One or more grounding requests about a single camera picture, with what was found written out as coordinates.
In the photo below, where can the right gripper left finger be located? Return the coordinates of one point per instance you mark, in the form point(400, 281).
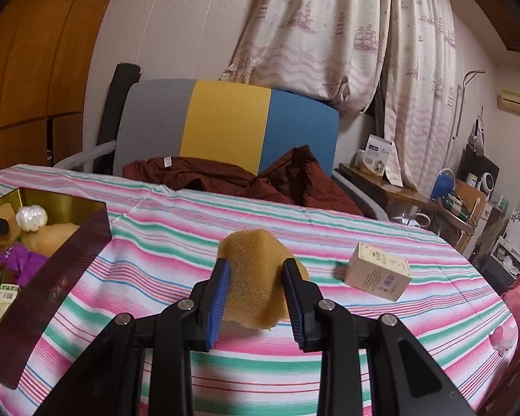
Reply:
point(210, 298)

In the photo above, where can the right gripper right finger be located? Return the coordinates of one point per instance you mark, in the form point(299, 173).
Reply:
point(309, 324)

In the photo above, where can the yellow bear sock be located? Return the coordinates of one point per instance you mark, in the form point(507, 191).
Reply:
point(9, 229)

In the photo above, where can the pearly white plastic ball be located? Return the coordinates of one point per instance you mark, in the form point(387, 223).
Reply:
point(31, 218)

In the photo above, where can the large yellow sponge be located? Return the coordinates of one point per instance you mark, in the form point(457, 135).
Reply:
point(256, 297)

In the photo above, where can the purple wrapper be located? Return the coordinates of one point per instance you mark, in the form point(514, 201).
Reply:
point(25, 264)

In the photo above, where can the tall yellow sponge block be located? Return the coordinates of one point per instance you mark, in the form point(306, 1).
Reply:
point(49, 238)

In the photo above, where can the green yellow tea box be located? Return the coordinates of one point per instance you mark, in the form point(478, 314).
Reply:
point(8, 294)

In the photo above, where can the white cardboard box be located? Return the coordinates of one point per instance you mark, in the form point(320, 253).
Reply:
point(378, 273)

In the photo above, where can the striped bed cover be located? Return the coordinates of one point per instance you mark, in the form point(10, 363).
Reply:
point(163, 242)

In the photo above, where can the gold metal tin box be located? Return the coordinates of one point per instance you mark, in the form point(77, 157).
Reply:
point(27, 317)

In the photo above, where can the dark red garment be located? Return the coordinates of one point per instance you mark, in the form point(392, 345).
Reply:
point(296, 178)

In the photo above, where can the wooden wardrobe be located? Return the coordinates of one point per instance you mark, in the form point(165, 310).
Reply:
point(46, 47)

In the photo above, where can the white blue medicine box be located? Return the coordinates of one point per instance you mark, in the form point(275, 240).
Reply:
point(374, 157)

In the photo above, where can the grey yellow blue chair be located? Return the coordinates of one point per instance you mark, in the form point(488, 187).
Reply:
point(248, 126)

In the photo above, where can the wooden desk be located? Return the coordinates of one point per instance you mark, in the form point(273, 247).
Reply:
point(401, 205)

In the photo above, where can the pink plush toy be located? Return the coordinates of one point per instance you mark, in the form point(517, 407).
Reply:
point(504, 338)

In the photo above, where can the black rolled mat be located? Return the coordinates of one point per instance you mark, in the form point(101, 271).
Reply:
point(125, 75)

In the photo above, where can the white round fan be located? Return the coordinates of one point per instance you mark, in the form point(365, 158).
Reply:
point(486, 183)

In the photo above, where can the patterned pink curtain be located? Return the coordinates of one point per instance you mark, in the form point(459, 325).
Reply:
point(345, 51)

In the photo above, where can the air conditioner unit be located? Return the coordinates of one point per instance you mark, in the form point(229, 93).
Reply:
point(509, 101)

